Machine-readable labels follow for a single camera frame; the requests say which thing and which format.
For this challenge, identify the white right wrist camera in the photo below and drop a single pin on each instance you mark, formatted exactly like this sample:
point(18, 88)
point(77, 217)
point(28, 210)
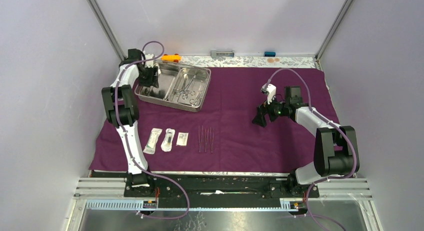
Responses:
point(270, 91)

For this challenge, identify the orange toy car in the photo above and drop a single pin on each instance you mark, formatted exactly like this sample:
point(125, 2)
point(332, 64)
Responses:
point(175, 58)

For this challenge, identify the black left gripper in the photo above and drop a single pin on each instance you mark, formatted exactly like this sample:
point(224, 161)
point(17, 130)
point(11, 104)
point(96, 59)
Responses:
point(151, 80)

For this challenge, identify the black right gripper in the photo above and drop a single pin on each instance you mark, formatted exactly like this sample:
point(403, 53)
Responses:
point(263, 109)

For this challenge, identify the steel surgical forceps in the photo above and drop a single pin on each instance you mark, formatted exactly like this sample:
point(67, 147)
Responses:
point(182, 85)

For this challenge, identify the blue plastic block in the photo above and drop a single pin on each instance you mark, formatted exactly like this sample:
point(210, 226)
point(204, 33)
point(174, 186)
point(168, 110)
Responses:
point(269, 54)

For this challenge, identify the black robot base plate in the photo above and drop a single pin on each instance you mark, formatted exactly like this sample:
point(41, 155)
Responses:
point(201, 191)

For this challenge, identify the steel tweezers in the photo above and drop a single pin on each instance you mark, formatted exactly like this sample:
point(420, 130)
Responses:
point(200, 138)
point(212, 135)

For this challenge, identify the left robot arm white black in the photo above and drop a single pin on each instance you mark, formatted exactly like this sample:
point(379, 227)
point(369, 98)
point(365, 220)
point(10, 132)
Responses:
point(122, 111)

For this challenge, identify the long white sterile packet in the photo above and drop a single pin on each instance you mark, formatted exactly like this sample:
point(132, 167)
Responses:
point(150, 147)

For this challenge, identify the steel scalpel handle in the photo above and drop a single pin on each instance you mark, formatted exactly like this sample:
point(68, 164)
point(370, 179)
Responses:
point(206, 138)

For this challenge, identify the perforated steel instrument tray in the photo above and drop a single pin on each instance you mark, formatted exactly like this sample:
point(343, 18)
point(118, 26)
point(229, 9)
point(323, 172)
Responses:
point(169, 72)

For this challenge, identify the small white sterile packet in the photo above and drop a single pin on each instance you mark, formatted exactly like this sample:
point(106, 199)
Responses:
point(182, 139)

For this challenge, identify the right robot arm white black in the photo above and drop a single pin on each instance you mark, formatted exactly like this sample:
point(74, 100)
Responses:
point(334, 152)

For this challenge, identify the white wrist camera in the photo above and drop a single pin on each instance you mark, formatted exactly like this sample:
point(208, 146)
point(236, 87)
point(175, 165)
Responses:
point(270, 91)
point(150, 60)

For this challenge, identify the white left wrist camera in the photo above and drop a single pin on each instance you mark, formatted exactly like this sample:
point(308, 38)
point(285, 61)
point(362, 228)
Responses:
point(150, 60)

